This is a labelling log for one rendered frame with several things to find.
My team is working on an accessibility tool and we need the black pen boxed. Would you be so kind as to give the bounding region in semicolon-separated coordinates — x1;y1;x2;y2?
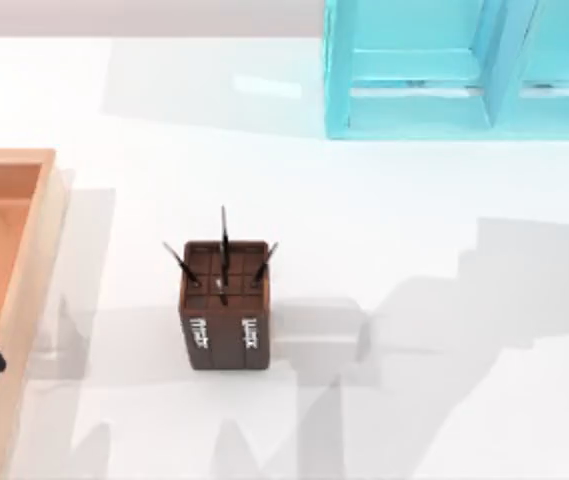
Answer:
250;242;279;289
219;204;230;306
162;241;202;288

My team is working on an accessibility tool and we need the light blue rack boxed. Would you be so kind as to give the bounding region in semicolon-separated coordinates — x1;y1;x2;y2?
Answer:
321;0;569;142

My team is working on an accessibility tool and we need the brown pen holder box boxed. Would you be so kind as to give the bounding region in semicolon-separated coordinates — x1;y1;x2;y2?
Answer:
177;240;271;372

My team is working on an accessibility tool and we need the shallow salmon-coloured box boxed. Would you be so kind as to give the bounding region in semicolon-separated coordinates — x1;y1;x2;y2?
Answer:
0;148;58;480

